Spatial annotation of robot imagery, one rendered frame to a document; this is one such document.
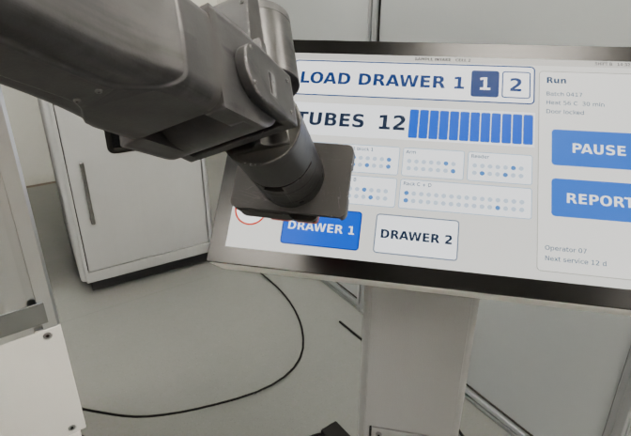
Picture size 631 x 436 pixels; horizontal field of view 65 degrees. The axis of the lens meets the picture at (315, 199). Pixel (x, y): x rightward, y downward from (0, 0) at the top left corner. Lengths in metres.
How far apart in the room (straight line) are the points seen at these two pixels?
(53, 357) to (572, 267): 0.55
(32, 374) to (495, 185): 0.54
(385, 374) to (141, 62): 0.65
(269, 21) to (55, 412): 0.47
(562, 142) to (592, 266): 0.14
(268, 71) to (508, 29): 1.14
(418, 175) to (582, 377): 1.03
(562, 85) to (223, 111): 0.49
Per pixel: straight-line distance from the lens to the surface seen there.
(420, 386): 0.80
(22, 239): 0.54
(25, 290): 0.57
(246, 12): 0.36
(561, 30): 1.32
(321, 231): 0.58
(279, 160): 0.32
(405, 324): 0.73
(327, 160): 0.43
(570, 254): 0.60
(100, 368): 2.03
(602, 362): 1.47
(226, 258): 0.60
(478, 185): 0.60
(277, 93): 0.29
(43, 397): 0.63
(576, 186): 0.62
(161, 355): 2.01
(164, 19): 0.24
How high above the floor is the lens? 1.27
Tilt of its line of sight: 23 degrees down
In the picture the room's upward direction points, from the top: straight up
